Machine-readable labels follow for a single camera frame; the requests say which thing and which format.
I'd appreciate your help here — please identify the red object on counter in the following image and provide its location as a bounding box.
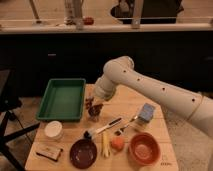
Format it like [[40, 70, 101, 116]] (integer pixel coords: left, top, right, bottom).
[[83, 17, 94, 25]]

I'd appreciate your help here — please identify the black white brush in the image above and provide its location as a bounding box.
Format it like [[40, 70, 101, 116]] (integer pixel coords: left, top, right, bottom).
[[83, 117, 122, 139]]

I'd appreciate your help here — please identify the green plastic tray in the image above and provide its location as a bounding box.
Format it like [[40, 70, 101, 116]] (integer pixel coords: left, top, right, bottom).
[[36, 78, 86, 122]]

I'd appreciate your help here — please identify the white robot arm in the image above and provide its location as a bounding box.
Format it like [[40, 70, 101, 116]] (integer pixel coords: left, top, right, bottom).
[[93, 56, 213, 139]]

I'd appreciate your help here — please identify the wooden block eraser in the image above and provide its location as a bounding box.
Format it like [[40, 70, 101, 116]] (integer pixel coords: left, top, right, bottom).
[[35, 144, 63, 162]]

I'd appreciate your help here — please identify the black chair frame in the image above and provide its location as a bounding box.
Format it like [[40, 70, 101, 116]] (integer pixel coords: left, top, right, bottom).
[[0, 70, 39, 171]]

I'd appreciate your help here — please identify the orange bowl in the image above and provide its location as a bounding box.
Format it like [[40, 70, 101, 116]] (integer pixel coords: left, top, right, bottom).
[[128, 132, 161, 166]]

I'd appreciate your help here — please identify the dark red grape bunch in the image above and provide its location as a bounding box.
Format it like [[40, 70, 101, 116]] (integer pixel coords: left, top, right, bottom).
[[85, 98, 103, 116]]

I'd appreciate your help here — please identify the blue sponge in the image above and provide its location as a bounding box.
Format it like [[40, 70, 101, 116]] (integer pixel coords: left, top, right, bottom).
[[139, 103, 155, 123]]

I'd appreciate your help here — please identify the white round container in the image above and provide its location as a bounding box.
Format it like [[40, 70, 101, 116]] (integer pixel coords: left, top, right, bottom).
[[44, 121, 63, 140]]

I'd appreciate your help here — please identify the metal fork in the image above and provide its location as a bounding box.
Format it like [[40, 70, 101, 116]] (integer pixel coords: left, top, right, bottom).
[[115, 115, 138, 136]]

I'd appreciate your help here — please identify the small metal cup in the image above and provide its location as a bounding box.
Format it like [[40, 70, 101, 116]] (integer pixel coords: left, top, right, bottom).
[[89, 111, 100, 122]]

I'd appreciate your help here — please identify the purple bowl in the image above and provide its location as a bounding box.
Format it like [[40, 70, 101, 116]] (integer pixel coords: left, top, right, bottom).
[[69, 139, 97, 169]]

